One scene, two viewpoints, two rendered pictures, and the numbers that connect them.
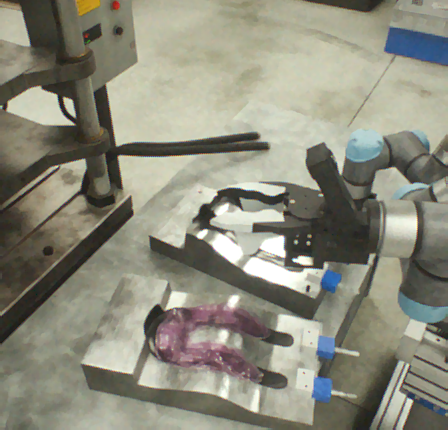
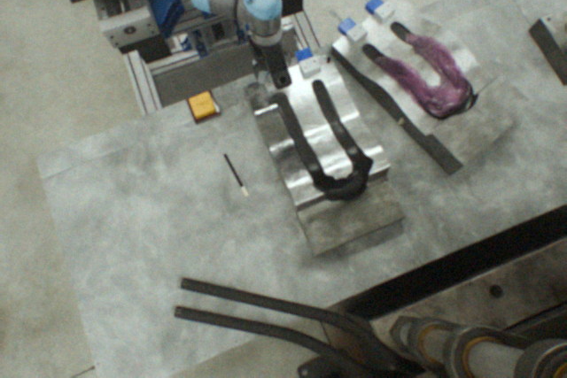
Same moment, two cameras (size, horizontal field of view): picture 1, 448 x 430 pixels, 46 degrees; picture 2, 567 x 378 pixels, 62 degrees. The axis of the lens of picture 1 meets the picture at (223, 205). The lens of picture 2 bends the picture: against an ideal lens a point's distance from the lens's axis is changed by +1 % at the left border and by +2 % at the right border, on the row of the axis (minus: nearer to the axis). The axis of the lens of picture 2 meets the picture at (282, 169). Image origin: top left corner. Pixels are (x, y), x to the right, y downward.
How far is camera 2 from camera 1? 140 cm
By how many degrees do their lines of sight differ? 60
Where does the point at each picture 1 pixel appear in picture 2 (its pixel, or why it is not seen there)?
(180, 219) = (365, 215)
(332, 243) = not seen: outside the picture
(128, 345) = (493, 96)
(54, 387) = (539, 136)
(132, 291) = (466, 141)
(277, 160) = (190, 254)
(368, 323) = not seen: hidden behind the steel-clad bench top
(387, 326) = not seen: hidden behind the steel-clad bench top
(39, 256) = (506, 289)
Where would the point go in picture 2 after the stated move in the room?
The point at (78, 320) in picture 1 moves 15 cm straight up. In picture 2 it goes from (500, 183) to (526, 169)
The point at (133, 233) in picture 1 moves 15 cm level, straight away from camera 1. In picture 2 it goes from (406, 251) to (385, 304)
